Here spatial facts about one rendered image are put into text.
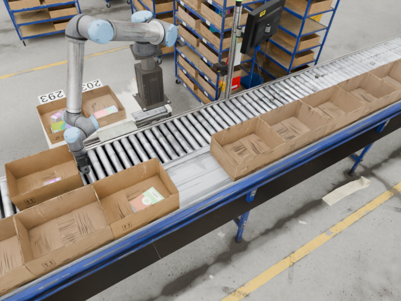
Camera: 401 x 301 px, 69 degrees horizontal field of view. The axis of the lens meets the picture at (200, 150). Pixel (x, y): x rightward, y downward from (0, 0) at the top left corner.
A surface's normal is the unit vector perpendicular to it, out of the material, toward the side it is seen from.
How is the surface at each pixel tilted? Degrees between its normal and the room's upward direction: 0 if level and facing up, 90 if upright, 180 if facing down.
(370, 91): 89
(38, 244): 0
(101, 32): 87
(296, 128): 1
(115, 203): 1
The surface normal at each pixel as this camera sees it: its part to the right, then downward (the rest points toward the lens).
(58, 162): 0.48, 0.65
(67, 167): 0.06, -0.68
